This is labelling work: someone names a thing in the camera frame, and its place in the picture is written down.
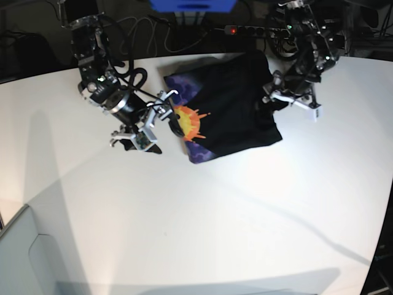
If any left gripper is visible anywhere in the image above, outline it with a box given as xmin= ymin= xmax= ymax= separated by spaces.
xmin=262 ymin=70 xmax=321 ymax=116

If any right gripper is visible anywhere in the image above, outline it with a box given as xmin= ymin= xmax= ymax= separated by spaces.
xmin=78 ymin=78 xmax=184 ymax=154

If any black T-shirt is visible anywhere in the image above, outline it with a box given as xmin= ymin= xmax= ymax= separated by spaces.
xmin=163 ymin=50 xmax=282 ymax=164

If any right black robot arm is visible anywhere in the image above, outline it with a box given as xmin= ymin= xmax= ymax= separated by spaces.
xmin=58 ymin=1 xmax=184 ymax=154

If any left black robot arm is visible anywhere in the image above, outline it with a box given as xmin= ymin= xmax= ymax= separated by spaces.
xmin=263 ymin=1 xmax=340 ymax=120

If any grey power strip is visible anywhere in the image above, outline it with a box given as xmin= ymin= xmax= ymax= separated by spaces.
xmin=224 ymin=25 xmax=289 ymax=39

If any blue box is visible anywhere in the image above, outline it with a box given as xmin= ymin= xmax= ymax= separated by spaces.
xmin=149 ymin=0 xmax=237 ymax=13

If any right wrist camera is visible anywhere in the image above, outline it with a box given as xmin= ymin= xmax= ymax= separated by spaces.
xmin=131 ymin=132 xmax=155 ymax=152

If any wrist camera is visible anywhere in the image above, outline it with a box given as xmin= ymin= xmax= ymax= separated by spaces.
xmin=131 ymin=132 xmax=155 ymax=152
xmin=308 ymin=106 xmax=324 ymax=122

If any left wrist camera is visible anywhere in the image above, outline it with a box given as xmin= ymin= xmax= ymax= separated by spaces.
xmin=308 ymin=106 xmax=324 ymax=122

